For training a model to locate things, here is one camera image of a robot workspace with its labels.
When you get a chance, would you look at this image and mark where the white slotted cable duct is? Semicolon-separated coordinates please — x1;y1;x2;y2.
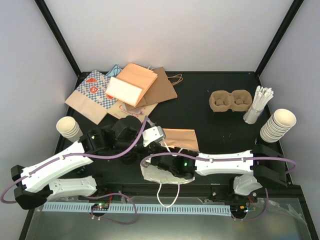
42;202;231;217

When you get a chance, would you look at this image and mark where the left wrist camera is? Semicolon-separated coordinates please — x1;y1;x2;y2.
142;126;166;147

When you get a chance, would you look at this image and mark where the left black frame post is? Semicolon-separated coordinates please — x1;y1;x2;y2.
34;0;82;77

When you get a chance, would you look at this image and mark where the light blue paper bag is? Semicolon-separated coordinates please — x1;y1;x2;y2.
105;64;123;78

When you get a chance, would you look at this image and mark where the dark brown paper bag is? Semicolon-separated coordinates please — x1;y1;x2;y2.
143;67;183;106

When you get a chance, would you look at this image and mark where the black cup lid stack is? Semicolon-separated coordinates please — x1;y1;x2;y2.
120;152;139;165

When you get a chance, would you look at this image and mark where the cup of white straws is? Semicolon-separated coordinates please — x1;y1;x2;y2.
243;85;274;125

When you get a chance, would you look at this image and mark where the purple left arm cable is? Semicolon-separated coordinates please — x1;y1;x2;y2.
0;115;159;225

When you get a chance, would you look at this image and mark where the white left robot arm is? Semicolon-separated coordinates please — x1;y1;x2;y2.
10;116;166;210

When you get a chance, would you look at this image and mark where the cream cakes printed paper bag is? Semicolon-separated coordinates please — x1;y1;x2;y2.
107;100;158;122

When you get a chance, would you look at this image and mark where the right stack of paper cups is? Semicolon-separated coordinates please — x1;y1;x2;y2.
259;108;297;143

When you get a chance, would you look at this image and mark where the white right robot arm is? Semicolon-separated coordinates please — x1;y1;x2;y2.
149;144;288;202

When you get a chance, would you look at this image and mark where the folded orange paper bag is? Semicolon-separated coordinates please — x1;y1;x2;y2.
105;63;158;107

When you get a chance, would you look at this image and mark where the left stack of paper cups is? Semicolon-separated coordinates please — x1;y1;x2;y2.
56;116;83;143

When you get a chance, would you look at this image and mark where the cardboard cup carrier stack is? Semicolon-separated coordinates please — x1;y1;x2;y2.
209;89;253;113

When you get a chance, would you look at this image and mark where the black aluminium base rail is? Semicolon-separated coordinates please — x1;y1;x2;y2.
99;182;258;203

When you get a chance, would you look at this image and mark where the blue checkered paper bag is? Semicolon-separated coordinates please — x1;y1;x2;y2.
65;70;117;125

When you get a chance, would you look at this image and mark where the stack of paper cups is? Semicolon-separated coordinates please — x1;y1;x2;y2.
56;116;83;143
259;108;297;143

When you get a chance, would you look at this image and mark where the black frame post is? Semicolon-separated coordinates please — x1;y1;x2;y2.
255;0;304;77
34;0;82;77

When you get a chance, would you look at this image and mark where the orange kraft paper bag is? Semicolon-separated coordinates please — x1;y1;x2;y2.
140;128;200;208

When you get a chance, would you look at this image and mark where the right black frame post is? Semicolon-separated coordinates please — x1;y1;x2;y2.
255;0;304;77

